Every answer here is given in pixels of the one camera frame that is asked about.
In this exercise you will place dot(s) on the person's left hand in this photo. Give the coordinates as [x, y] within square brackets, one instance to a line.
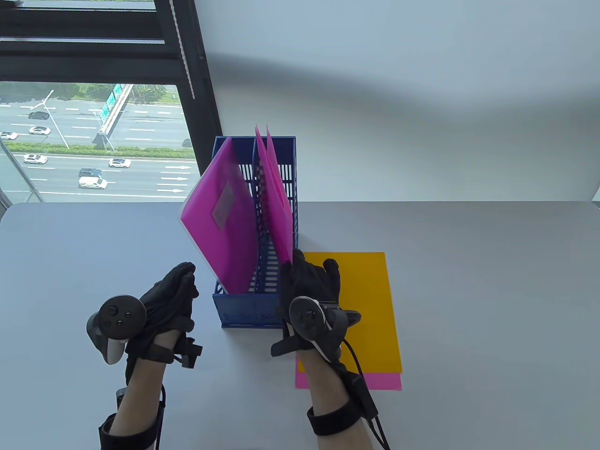
[168, 304]

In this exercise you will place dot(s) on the person's right hand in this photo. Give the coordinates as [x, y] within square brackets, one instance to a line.
[311, 283]

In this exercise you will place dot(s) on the orange cardstock sheet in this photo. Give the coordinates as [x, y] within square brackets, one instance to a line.
[370, 304]

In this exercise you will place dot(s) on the clear L-shaped folder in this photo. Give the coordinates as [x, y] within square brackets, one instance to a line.
[190, 236]

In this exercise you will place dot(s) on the pink L-shaped folder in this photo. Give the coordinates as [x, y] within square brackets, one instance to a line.
[225, 234]
[276, 220]

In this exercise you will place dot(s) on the pink plastic folder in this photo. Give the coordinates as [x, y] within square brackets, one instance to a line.
[274, 201]

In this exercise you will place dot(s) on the pink cardstock sheet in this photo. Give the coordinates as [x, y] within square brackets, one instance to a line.
[384, 381]

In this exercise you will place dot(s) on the black forearm sensor box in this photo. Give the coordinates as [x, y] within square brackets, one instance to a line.
[120, 397]
[361, 393]

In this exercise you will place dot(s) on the person's left forearm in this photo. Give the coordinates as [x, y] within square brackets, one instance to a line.
[140, 389]

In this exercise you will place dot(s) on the person's right forearm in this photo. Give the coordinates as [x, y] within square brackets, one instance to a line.
[323, 384]

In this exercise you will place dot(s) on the right grey tracking controller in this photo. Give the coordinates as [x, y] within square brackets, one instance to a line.
[307, 323]

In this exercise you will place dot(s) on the grey tracking controller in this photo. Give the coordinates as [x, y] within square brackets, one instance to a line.
[117, 318]
[307, 323]

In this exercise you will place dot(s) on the left grey tracking controller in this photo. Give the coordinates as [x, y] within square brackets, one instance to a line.
[117, 318]

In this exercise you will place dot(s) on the blue plastic file organizer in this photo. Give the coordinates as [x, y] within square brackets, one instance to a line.
[248, 311]

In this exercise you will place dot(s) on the highway sign gantry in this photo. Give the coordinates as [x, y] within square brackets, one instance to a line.
[112, 112]

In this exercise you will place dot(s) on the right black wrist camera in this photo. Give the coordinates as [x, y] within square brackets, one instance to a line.
[349, 318]

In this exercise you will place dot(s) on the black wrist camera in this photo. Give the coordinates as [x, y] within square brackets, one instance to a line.
[190, 354]
[349, 318]

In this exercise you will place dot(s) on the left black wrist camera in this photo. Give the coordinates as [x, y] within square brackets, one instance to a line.
[190, 354]

